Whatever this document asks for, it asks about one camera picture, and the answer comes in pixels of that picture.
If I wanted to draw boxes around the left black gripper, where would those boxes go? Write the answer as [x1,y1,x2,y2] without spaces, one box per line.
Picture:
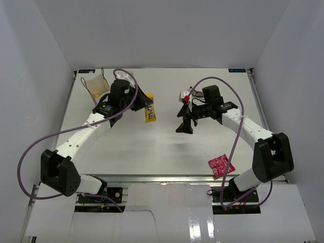
[120,84,153,111]

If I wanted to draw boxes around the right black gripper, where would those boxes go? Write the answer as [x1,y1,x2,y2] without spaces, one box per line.
[176,101,212,134]

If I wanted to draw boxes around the yellow M&M's packet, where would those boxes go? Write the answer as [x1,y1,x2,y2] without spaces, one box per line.
[145,94,156,123]

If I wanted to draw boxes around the white coffee paper bag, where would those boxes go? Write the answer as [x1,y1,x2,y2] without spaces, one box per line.
[77,67,110,105]

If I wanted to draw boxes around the red candy packet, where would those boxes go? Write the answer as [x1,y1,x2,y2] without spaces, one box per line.
[208,154,228,178]

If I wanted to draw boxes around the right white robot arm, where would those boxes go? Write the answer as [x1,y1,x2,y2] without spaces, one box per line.
[176,85,294,202]

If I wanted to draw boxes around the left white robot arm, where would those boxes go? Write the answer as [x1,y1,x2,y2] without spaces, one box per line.
[40,79,153,202]

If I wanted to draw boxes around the brown torn snack wrapper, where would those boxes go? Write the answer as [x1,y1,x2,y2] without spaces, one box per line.
[189,86,204,98]

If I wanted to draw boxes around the blue label left corner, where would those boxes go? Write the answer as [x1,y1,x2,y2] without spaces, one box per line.
[78,69,96,73]

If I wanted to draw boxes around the blue label corner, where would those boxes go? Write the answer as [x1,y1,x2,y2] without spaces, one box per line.
[78,69,96,73]
[228,68,246,73]

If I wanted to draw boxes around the blue label right corner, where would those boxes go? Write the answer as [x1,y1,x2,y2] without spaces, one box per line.
[228,68,246,73]

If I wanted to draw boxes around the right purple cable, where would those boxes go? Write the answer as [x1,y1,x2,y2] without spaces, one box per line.
[188,76,274,210]

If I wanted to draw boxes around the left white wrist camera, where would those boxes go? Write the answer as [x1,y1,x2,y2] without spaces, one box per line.
[114,71,135,87]

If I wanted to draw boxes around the aluminium table frame rail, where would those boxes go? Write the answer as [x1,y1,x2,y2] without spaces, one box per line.
[95,175,222,184]

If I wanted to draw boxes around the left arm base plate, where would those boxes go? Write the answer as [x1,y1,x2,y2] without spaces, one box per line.
[77,186,124,206]

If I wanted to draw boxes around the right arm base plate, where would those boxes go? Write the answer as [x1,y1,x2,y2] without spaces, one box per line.
[207,187,261,215]

